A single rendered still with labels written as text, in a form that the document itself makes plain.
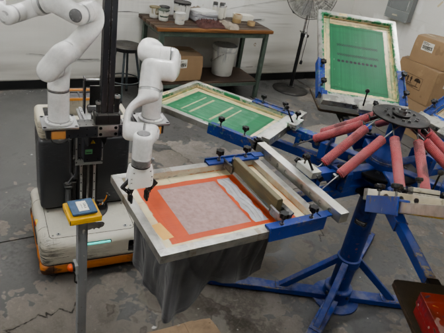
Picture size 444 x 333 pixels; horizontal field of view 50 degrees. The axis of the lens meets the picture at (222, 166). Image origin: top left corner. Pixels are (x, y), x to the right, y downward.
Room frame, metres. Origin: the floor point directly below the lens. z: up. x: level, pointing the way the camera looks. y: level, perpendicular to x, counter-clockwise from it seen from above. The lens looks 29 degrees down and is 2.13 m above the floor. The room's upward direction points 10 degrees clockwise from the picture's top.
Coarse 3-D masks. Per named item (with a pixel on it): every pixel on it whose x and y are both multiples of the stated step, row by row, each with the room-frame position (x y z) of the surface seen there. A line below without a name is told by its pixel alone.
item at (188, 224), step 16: (192, 208) 1.71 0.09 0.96; (208, 208) 1.73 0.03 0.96; (224, 208) 1.75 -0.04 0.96; (240, 208) 1.78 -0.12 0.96; (176, 224) 1.58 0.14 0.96; (192, 224) 1.59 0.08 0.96; (208, 224) 1.61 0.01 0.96; (224, 224) 1.63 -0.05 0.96; (240, 224) 1.66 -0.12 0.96; (256, 224) 1.68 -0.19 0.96; (176, 240) 1.47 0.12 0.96
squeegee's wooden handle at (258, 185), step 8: (240, 160) 2.03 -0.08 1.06; (240, 168) 1.99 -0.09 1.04; (248, 168) 1.96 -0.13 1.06; (240, 176) 1.98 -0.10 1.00; (248, 176) 1.93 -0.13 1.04; (256, 176) 1.90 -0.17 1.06; (248, 184) 1.92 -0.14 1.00; (256, 184) 1.87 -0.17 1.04; (264, 184) 1.84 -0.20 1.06; (256, 192) 1.86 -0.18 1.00; (264, 192) 1.81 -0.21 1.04; (272, 192) 1.78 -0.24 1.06; (264, 200) 1.80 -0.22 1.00; (272, 200) 1.76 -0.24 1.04; (280, 200) 1.74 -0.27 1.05; (280, 208) 1.75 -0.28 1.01
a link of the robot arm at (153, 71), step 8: (176, 56) 1.86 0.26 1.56; (144, 64) 1.77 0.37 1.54; (152, 64) 1.77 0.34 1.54; (160, 64) 1.78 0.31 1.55; (168, 64) 1.79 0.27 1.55; (176, 64) 1.81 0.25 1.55; (144, 72) 1.75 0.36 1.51; (152, 72) 1.75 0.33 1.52; (160, 72) 1.77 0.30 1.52; (168, 72) 1.77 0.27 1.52; (176, 72) 1.79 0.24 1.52; (144, 80) 1.73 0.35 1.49; (152, 80) 1.74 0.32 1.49; (160, 80) 1.76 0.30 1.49; (168, 80) 1.78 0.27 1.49; (160, 88) 1.76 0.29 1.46
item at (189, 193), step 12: (192, 180) 1.94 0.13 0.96; (204, 180) 1.96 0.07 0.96; (216, 180) 1.98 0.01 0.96; (156, 192) 1.78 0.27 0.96; (168, 192) 1.80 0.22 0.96; (180, 192) 1.82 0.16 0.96; (192, 192) 1.83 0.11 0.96; (204, 192) 1.85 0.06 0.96; (216, 192) 1.87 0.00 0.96; (156, 204) 1.69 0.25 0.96; (168, 204) 1.71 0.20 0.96; (180, 204) 1.72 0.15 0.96; (192, 204) 1.74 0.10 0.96; (204, 204) 1.76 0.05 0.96
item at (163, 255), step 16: (256, 160) 2.20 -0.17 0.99; (112, 176) 1.79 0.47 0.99; (160, 176) 1.90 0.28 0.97; (272, 176) 2.05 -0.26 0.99; (288, 192) 1.93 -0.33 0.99; (128, 208) 1.60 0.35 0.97; (304, 208) 1.83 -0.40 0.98; (144, 224) 1.49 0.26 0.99; (160, 240) 1.41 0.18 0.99; (208, 240) 1.46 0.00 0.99; (224, 240) 1.48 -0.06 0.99; (240, 240) 1.51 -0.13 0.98; (256, 240) 1.56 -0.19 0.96; (160, 256) 1.32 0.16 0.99; (176, 256) 1.36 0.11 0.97
